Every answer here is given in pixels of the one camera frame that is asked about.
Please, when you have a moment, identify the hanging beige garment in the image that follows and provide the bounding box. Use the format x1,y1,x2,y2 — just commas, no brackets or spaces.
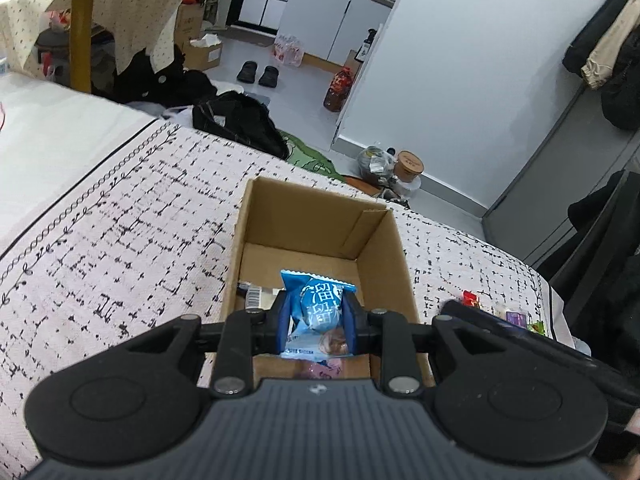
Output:
580,0,640,91

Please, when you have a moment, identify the silver plastic bag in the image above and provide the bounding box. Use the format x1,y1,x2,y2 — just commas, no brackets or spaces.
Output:
357,146,396,183

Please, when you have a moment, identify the cardboard box with tissue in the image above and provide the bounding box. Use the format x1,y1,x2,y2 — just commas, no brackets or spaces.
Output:
182,34,223,71

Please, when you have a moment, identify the white bed sheet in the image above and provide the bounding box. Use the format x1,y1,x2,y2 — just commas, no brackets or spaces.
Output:
0,72,156,261

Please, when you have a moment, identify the jar with wooden lid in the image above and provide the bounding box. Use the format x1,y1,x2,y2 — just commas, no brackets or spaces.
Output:
394,150,425,185

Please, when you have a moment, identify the pack of water bottles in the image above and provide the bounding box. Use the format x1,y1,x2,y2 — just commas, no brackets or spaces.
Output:
272,34,307,67

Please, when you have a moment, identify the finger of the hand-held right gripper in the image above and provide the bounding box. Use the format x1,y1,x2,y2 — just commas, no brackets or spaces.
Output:
440,300,551,361

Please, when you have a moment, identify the yellow table leg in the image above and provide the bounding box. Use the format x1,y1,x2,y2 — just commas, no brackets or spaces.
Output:
70,0,96,93

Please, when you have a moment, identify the dark cloth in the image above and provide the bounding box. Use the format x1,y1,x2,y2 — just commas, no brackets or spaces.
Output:
532,170,640,361

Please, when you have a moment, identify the red liquid bottle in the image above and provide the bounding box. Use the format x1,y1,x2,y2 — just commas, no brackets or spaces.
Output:
323,66,356,112

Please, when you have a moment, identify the black checked white blanket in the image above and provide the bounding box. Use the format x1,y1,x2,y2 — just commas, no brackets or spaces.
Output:
0,120,571,480

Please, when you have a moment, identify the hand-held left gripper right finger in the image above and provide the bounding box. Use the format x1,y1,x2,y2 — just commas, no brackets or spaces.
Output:
342,294,506,396

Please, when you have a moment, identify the hanging black coat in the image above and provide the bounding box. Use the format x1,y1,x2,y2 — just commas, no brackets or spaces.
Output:
562,0,640,131

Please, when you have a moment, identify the pink snack packet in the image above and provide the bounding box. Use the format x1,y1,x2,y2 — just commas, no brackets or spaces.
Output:
295,357,346,382

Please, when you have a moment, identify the blue snack packet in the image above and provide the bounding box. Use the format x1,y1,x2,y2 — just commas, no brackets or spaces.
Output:
278,270,357,360

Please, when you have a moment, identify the dotted cream tablecloth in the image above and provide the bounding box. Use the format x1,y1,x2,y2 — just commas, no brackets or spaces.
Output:
0,0,183,73

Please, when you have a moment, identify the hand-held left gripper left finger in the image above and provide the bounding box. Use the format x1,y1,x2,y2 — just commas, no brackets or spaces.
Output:
124,292,292,398

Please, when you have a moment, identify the black bag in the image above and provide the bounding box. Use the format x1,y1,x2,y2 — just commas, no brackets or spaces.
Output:
192,92,291,161

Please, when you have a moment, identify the clear barcode snack packet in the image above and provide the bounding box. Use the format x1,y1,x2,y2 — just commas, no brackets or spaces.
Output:
237,282,283,311

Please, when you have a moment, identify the white kitchen cabinet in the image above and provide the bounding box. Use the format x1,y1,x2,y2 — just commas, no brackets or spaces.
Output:
277,0,396,63

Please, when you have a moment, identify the black clothing pile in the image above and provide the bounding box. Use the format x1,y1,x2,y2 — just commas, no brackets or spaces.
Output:
112,47,218,106

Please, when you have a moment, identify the black spray bottle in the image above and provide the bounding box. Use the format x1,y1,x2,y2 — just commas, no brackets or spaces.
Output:
357,29,377,63

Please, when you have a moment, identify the black round stool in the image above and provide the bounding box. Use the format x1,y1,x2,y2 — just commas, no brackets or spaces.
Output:
37,27,116,86

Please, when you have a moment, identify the green floor mat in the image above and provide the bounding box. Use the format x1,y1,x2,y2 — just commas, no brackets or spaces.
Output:
277,130,346,181

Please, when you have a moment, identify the tall cardboard box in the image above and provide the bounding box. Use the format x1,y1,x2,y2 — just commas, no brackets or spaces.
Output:
175,2,206,43

